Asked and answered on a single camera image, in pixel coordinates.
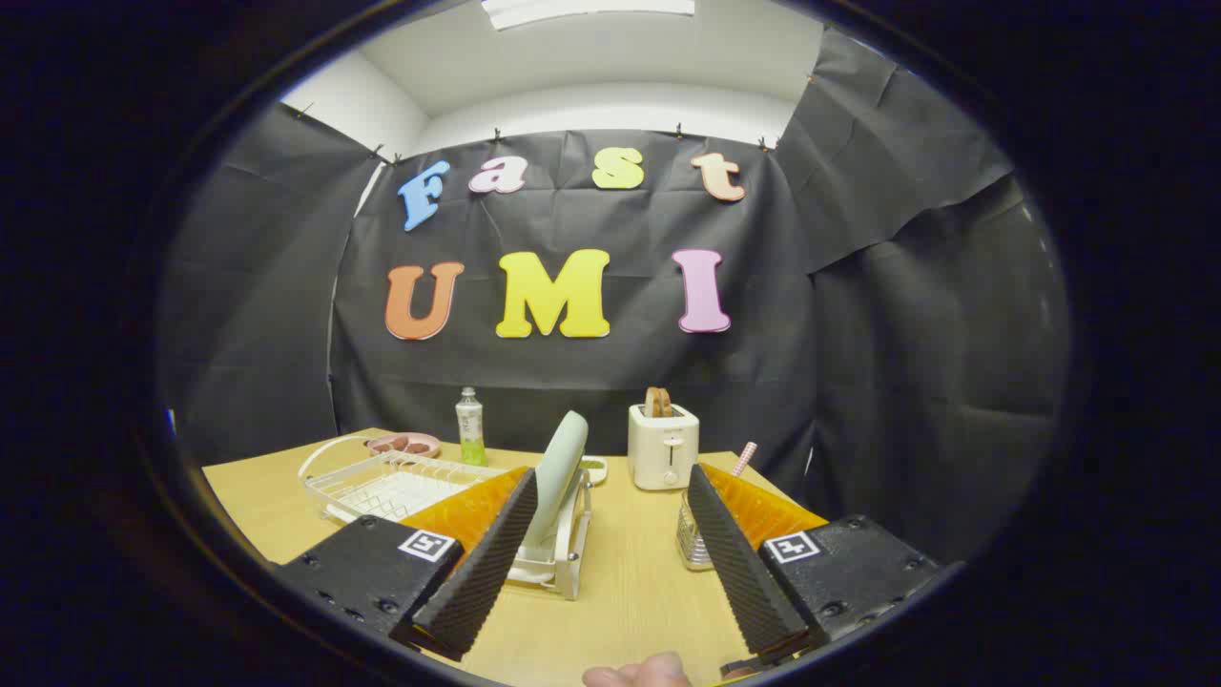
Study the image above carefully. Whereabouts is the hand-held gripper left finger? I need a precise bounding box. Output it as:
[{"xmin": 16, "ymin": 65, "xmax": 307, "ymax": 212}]
[{"xmin": 275, "ymin": 466, "xmax": 540, "ymax": 662}]

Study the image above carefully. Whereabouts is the small pink plate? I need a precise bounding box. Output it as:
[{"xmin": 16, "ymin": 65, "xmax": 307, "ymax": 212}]
[{"xmin": 365, "ymin": 432, "xmax": 443, "ymax": 460}]

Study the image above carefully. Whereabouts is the clear bottle with green drink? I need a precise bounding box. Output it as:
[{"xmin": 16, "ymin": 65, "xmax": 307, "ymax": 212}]
[{"xmin": 455, "ymin": 386, "xmax": 487, "ymax": 468}]

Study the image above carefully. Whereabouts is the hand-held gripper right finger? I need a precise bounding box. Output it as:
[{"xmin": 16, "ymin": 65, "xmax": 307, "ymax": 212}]
[{"xmin": 687, "ymin": 463, "xmax": 943, "ymax": 678}]

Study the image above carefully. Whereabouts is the pale green plate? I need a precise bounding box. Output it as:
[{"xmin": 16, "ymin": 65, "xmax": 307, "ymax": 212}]
[{"xmin": 523, "ymin": 410, "xmax": 590, "ymax": 550}]

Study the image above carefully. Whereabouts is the white wire dish rack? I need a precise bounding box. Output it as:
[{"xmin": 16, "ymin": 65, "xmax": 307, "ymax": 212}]
[{"xmin": 299, "ymin": 434, "xmax": 594, "ymax": 600}]

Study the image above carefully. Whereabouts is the white toaster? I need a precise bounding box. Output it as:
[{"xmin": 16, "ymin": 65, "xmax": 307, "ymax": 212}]
[{"xmin": 628, "ymin": 403, "xmax": 700, "ymax": 491}]

